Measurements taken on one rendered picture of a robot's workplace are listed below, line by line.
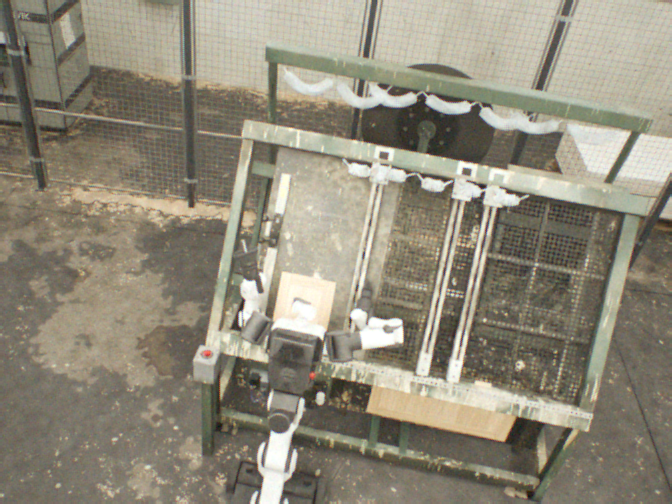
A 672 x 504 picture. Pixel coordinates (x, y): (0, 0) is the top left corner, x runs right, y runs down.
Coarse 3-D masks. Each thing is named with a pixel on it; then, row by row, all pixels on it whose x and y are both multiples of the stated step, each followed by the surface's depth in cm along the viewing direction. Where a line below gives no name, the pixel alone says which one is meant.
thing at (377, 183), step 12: (384, 168) 336; (372, 180) 347; (384, 180) 347; (372, 192) 352; (372, 204) 354; (372, 216) 356; (372, 228) 353; (360, 252) 355; (360, 264) 358; (360, 276) 360; (360, 288) 356; (348, 312) 358; (348, 324) 362
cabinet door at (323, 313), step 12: (288, 276) 364; (300, 276) 364; (288, 288) 365; (300, 288) 365; (312, 288) 364; (324, 288) 363; (288, 300) 366; (312, 300) 365; (324, 300) 364; (276, 312) 366; (288, 312) 366; (324, 312) 364; (324, 324) 365
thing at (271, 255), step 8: (280, 184) 358; (288, 184) 358; (280, 192) 359; (288, 192) 362; (280, 200) 359; (280, 208) 359; (280, 232) 362; (272, 248) 361; (272, 256) 362; (272, 264) 362; (264, 272) 363; (272, 272) 364; (264, 288) 364; (264, 296) 364; (264, 304) 364; (264, 312) 365
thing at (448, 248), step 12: (456, 180) 344; (468, 180) 331; (456, 192) 345; (468, 192) 334; (456, 204) 349; (456, 216) 353; (456, 228) 350; (456, 240) 350; (444, 252) 351; (444, 264) 354; (444, 276) 354; (444, 288) 353; (432, 300) 355; (432, 312) 355; (432, 324) 359; (432, 336) 356; (432, 348) 356; (420, 360) 357; (420, 372) 358
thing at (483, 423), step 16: (528, 384) 379; (384, 400) 407; (400, 400) 405; (416, 400) 402; (432, 400) 400; (400, 416) 414; (416, 416) 411; (432, 416) 409; (448, 416) 406; (464, 416) 404; (480, 416) 401; (496, 416) 399; (512, 416) 396; (464, 432) 413; (480, 432) 410; (496, 432) 408
